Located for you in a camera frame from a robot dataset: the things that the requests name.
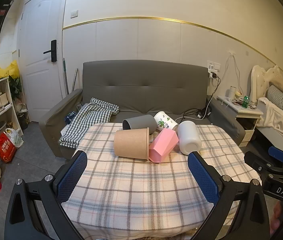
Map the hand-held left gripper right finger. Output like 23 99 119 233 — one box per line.
187 151 271 240

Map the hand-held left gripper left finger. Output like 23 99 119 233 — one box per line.
5 150 88 240

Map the plain white cup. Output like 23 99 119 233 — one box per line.
177 120 202 155

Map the pink faceted cup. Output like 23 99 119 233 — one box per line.
148 128 179 163

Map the brown paper cup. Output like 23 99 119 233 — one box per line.
114 127 150 161

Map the white cup with green print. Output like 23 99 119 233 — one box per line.
153 111 179 132

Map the dark grey cup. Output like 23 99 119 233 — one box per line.
122 114 157 135

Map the person's right hand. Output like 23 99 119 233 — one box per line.
269 200 283 238

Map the bed with headboard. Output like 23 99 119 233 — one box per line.
256 97 283 153

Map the white nightstand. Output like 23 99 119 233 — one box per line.
216 95 264 147

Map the plaid tablecloth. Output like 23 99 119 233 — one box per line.
62 122 262 240

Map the blue packet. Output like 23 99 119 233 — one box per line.
65 111 78 125

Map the green checked cloth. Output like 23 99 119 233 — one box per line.
60 97 120 149

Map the black power strip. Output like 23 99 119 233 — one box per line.
197 106 212 119

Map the white plastic bag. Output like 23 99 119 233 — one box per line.
5 127 24 148

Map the red shopping bag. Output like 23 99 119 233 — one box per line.
0 132 17 164

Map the cream bed headboard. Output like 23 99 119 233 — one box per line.
251 65 283 105

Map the metal pole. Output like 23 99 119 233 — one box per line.
72 68 79 92

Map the white door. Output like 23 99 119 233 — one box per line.
17 0 68 123

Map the white shelf unit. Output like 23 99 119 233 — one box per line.
0 77 24 140

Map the green plant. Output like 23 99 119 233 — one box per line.
9 75 23 101

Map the grey sofa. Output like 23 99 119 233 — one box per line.
39 60 245 160

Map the yellow plastic bag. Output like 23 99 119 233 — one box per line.
0 60 20 79

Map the black cable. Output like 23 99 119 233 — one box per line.
181 76 221 120

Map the white cable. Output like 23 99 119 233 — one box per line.
221 51 244 100

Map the green mop handle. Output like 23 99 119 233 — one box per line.
63 58 69 94

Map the white wall outlet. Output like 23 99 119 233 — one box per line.
207 60 221 71

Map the black door lock handle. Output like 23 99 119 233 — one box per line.
43 39 57 62

